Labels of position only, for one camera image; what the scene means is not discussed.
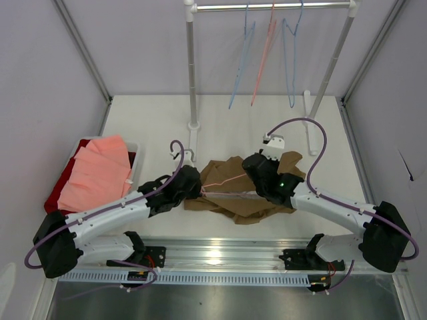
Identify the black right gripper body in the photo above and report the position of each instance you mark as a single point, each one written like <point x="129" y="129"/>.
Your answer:
<point x="253" y="166"/>

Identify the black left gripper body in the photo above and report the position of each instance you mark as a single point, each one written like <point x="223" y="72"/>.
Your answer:
<point x="193" y="194"/>

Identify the pink wire hanger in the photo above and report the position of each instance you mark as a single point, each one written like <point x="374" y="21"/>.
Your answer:
<point x="266" y="50"/>
<point x="238" y="187"/>

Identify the tan brown skirt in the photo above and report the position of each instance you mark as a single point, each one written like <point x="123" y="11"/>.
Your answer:
<point x="241" y="211"/>

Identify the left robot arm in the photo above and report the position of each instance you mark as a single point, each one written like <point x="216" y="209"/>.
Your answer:
<point x="64" y="241"/>

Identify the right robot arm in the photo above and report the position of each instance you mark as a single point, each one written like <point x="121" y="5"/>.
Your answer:
<point x="377" y="233"/>

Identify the pink folded garment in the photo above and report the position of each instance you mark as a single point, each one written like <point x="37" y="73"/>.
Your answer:
<point x="96" y="173"/>

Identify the red folded garment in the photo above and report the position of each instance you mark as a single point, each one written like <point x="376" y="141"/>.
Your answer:
<point x="53" y="200"/>

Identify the white clothes rack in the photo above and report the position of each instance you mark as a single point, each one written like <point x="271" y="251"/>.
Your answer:
<point x="143" y="49"/>

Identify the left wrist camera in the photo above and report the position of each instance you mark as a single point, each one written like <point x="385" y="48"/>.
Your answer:
<point x="183" y="158"/>

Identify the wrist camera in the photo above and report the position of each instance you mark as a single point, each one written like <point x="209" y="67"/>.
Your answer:
<point x="183" y="158"/>
<point x="273" y="147"/>

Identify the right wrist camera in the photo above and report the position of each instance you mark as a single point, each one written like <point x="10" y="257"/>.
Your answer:
<point x="273" y="147"/>

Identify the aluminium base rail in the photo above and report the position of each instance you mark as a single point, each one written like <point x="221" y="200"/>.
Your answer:
<point x="224" y="255"/>

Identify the perforated cable tray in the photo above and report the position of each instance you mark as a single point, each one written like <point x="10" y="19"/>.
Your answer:
<point x="188" y="278"/>

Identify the left blue wire hanger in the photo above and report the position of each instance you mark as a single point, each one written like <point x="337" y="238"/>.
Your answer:
<point x="248" y="36"/>

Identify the right aluminium frame post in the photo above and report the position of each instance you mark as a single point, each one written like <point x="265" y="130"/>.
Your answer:
<point x="374" y="49"/>

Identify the aluminium frame post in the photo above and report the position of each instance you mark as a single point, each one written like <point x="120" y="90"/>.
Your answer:
<point x="374" y="49"/>
<point x="77" y="39"/>

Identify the left aluminium frame post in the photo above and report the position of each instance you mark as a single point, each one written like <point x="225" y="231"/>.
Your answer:
<point x="77" y="39"/>

